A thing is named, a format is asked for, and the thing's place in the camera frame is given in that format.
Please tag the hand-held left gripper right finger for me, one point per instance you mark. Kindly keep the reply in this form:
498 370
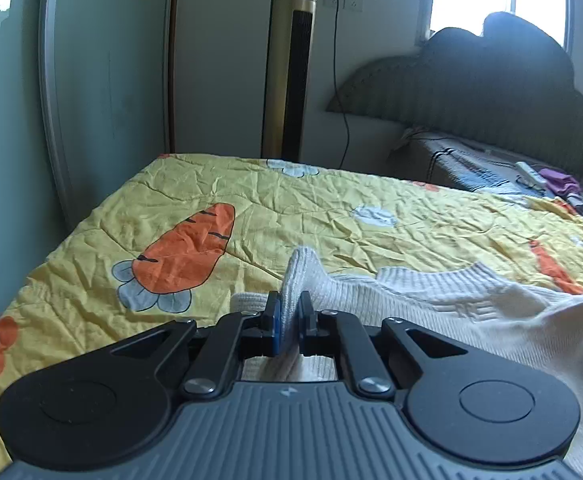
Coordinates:
305 327

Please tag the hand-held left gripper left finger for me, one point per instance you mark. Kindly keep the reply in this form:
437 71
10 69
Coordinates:
274 325

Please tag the white knitted sweater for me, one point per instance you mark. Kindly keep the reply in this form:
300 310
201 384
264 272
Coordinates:
471 320

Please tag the purple cloth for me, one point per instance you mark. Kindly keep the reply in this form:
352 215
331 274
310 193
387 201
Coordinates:
559 180

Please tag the yellow carrot print quilt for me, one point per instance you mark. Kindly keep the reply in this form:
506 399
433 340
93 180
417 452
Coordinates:
321 210

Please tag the white remote control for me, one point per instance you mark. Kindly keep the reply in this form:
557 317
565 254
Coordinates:
530 172

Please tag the grey padded headboard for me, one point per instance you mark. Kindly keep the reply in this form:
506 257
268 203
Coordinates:
471 85

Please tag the gold tower fan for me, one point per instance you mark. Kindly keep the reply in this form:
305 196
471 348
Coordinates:
291 70

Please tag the green glass wardrobe door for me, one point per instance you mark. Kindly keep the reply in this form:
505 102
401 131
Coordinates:
111 85

